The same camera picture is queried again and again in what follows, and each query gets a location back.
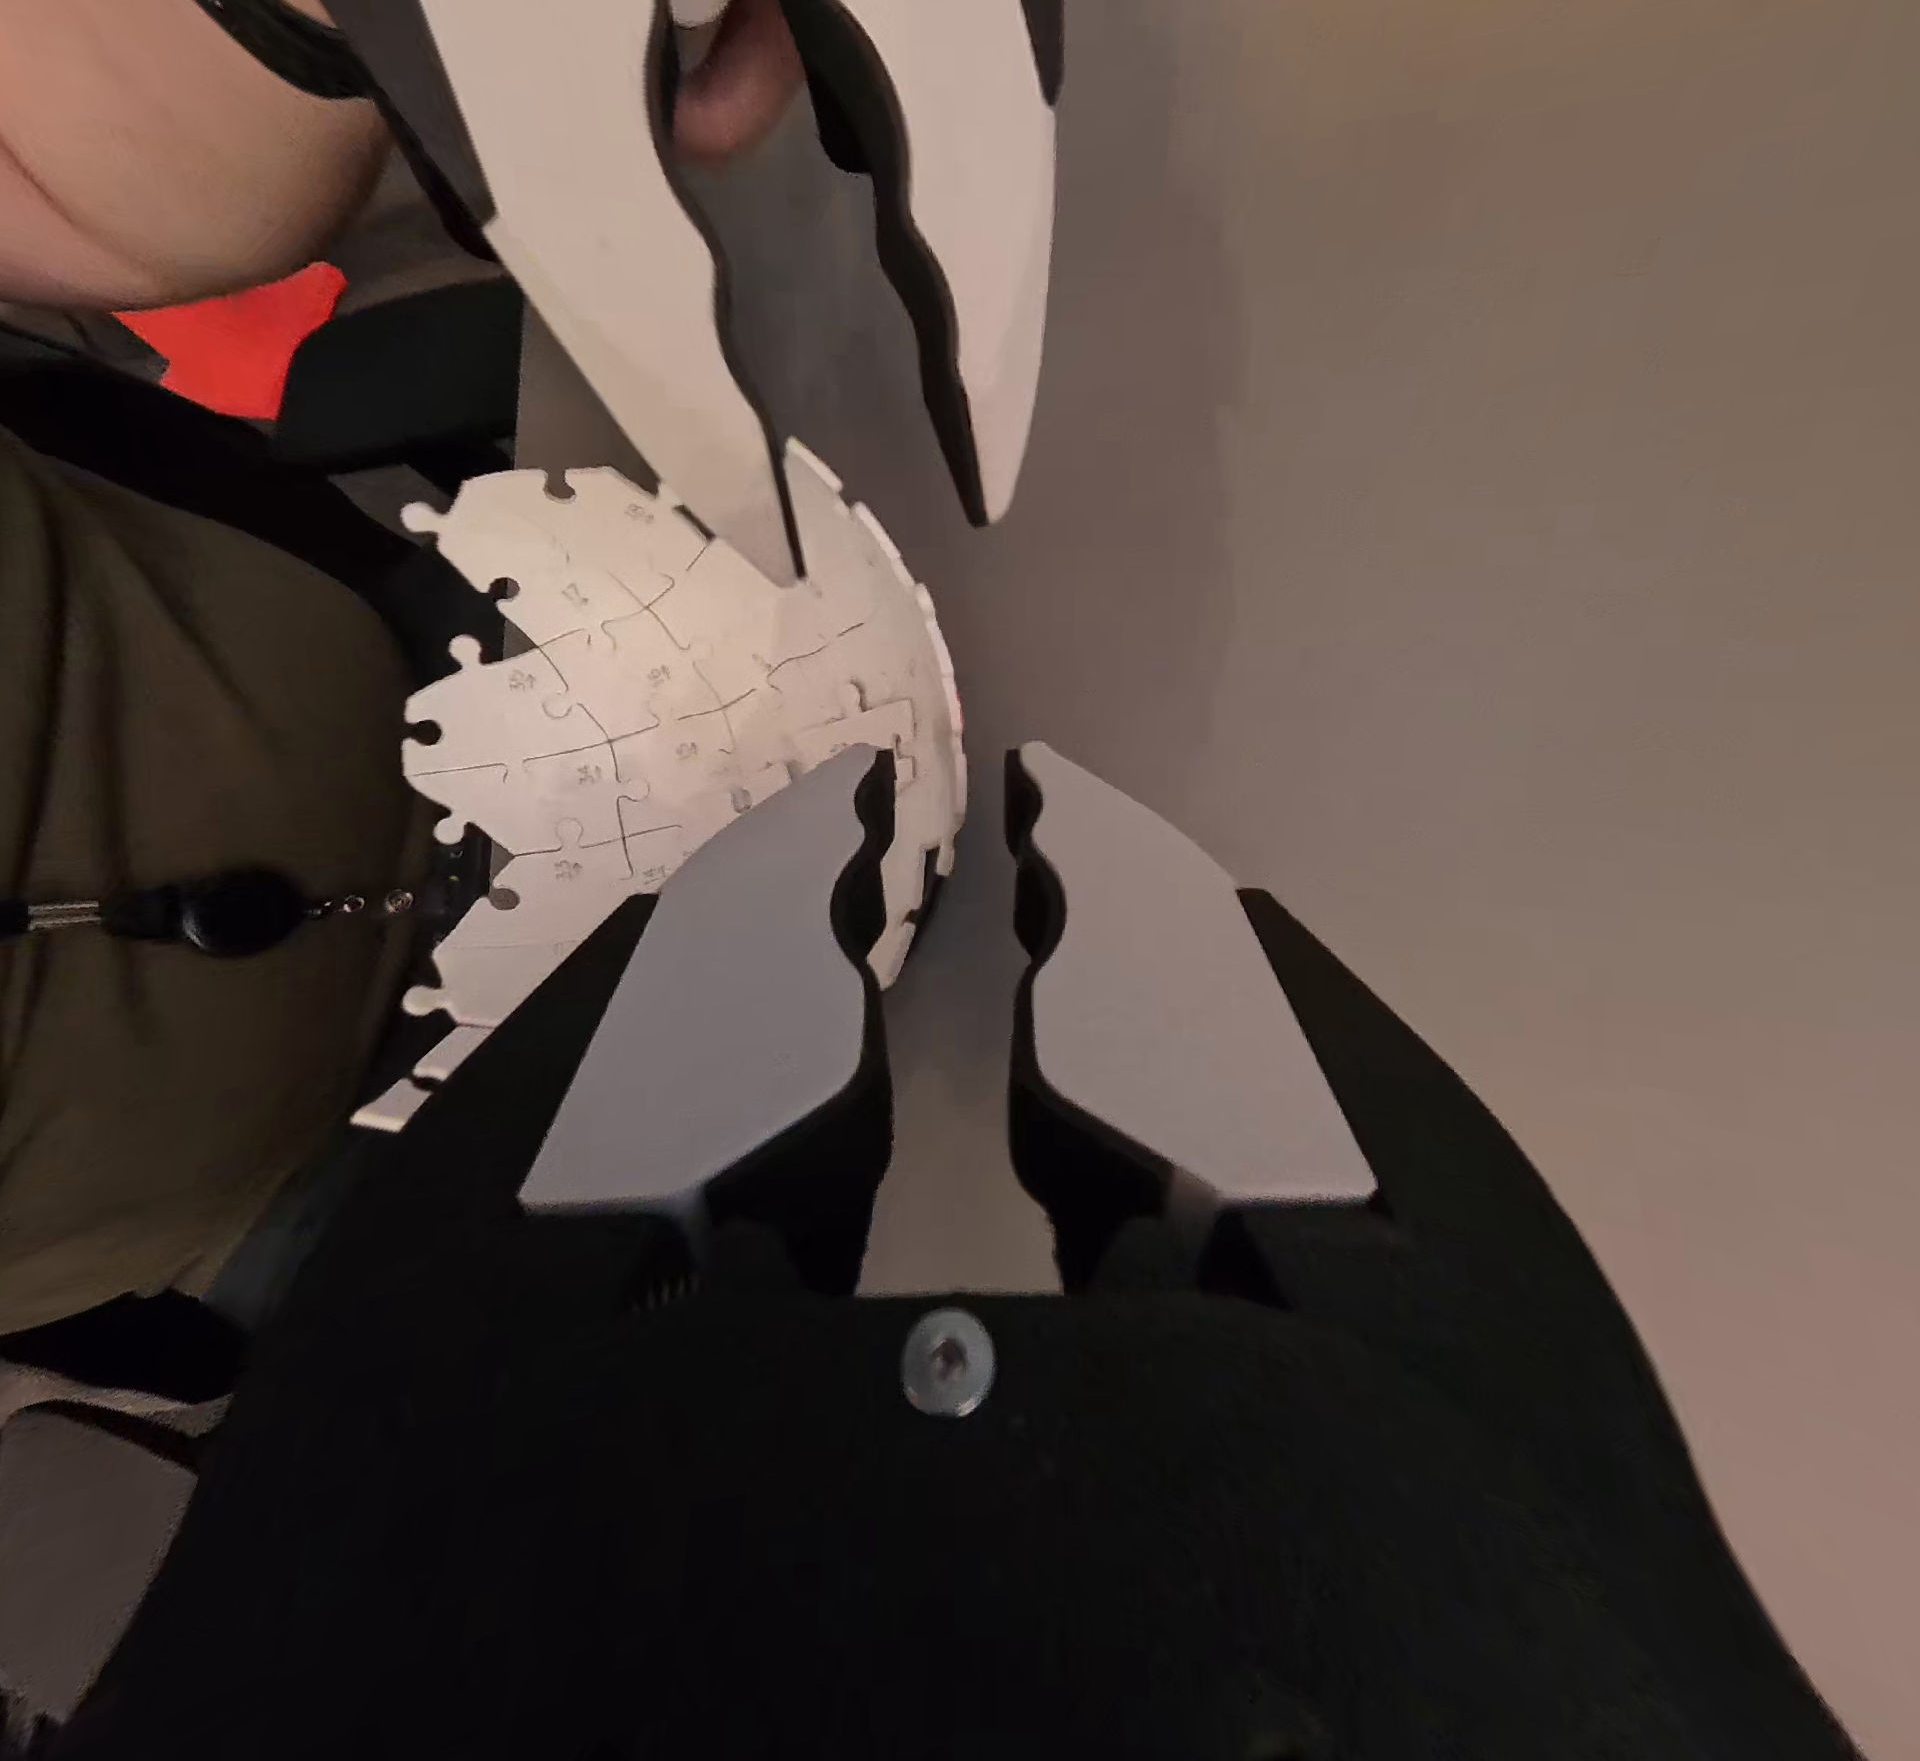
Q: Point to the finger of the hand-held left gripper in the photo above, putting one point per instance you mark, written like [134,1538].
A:
[960,111]
[570,141]

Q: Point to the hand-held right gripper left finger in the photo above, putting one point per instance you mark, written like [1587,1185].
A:
[704,1026]

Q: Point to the orange red tape strip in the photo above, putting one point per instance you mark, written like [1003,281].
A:
[240,336]

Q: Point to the white half puzzle ball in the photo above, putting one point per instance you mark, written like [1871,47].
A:
[630,709]

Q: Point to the person's left forearm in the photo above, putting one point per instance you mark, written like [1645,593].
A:
[150,141]

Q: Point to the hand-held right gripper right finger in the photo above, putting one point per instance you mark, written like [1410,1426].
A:
[1183,1026]

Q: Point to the person's left hand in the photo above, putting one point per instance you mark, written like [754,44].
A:
[734,94]

